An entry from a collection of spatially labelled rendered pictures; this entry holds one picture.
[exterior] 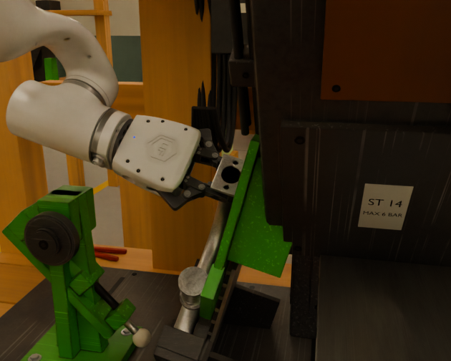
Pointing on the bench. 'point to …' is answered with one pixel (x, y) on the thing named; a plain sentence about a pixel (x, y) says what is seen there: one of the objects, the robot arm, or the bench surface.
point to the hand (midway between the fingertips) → (225, 180)
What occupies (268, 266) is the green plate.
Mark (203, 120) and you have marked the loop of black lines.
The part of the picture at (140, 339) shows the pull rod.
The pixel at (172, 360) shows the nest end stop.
